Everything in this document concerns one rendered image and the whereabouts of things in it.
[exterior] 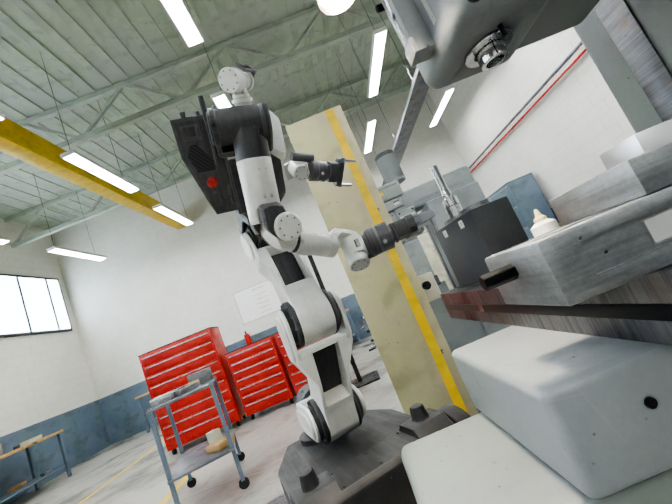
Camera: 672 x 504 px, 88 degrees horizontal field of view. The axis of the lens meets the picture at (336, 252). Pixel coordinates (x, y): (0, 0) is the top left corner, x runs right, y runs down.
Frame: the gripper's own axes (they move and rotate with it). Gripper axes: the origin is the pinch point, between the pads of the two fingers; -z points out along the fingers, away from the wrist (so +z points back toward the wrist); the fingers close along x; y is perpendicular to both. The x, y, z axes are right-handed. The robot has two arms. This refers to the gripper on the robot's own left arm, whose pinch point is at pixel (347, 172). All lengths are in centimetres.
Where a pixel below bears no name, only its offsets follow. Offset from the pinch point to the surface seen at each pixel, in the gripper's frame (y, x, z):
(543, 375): -122, 2, 31
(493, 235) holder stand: -81, 2, -4
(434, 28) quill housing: -82, 41, 29
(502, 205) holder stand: -77, 9, -8
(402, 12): -77, 44, 32
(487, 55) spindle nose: -87, 39, 20
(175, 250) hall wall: 848, -414, 76
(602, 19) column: -78, 53, -19
